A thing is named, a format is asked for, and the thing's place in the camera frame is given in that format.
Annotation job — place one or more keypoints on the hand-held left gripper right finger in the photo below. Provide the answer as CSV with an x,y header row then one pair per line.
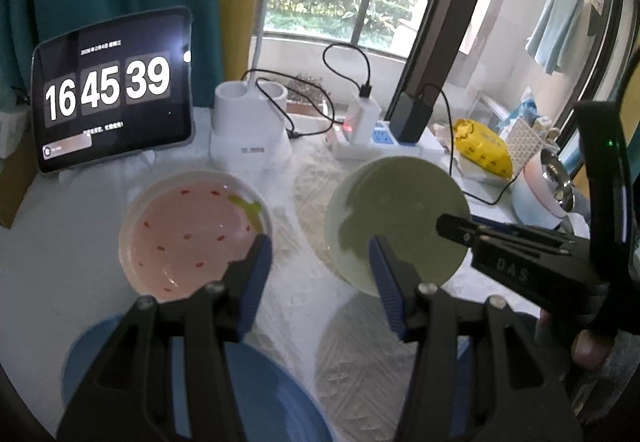
x,y
387,282

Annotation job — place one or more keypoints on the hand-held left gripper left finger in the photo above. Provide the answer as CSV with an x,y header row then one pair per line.
x,y
252,282

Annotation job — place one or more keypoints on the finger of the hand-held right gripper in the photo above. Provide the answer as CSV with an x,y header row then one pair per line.
x,y
540,229
465,232

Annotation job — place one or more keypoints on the light green bowl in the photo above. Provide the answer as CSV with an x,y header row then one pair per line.
x,y
400,202

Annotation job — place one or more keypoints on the pink strawberry print bowl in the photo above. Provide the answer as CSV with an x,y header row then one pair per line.
x,y
190,232

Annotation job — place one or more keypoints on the large blue bowl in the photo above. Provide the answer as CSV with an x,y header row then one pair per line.
x,y
472,362

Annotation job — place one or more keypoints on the blue plate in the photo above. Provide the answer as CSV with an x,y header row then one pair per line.
x,y
280,397

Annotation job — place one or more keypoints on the person's right hand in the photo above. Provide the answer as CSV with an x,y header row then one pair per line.
x,y
592,349

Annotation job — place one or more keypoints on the light blue bowl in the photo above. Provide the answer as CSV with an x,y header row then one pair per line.
x,y
535,204

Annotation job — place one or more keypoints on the stainless steel bowl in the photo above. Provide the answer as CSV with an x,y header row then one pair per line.
x,y
560,182

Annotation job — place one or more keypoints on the white textured tablecloth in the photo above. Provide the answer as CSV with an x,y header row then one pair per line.
x,y
295,317

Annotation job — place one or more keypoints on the pale pink bowl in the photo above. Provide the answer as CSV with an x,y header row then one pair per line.
x,y
532,169

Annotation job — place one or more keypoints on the white plastic basket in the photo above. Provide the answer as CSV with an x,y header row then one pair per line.
x,y
525,142

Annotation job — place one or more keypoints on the yellow wet wipes pack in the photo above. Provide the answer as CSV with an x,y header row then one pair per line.
x,y
482,144

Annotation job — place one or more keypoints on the white power strip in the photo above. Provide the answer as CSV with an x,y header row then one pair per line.
x,y
380,149

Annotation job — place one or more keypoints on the blue plastic bag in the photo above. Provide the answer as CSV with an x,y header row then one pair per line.
x,y
527,109

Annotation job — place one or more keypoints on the black power adapter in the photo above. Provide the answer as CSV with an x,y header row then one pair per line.
x,y
410,119

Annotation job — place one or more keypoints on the white desk lamp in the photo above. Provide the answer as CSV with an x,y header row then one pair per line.
x,y
247,132

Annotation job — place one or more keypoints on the white charger plug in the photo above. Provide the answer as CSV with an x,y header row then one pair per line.
x,y
361,122

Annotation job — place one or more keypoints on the hanging light blue towel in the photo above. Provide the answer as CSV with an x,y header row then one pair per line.
x,y
555,32

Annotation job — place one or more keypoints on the tablet with clock display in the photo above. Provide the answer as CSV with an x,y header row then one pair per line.
x,y
110,87

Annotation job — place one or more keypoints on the cardboard box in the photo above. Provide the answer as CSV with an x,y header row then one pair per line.
x,y
12,192

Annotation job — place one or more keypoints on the black window frame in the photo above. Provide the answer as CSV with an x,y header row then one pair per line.
x,y
450,22

